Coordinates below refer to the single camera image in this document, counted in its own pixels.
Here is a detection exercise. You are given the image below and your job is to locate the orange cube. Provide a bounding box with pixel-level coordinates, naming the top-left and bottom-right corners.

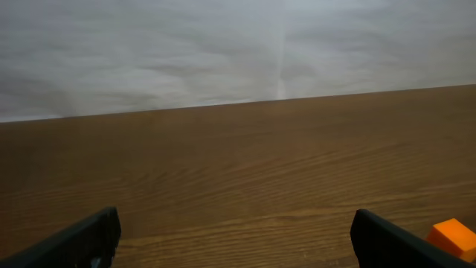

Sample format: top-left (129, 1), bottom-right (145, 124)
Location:
top-left (425, 217), bottom-right (476, 264)

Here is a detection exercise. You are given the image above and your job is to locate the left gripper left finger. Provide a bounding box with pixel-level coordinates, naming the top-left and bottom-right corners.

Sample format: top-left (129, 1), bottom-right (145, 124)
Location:
top-left (0, 205), bottom-right (122, 268)

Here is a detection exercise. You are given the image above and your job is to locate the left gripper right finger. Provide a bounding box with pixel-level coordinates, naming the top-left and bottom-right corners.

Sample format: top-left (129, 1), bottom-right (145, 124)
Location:
top-left (350, 208), bottom-right (476, 268)

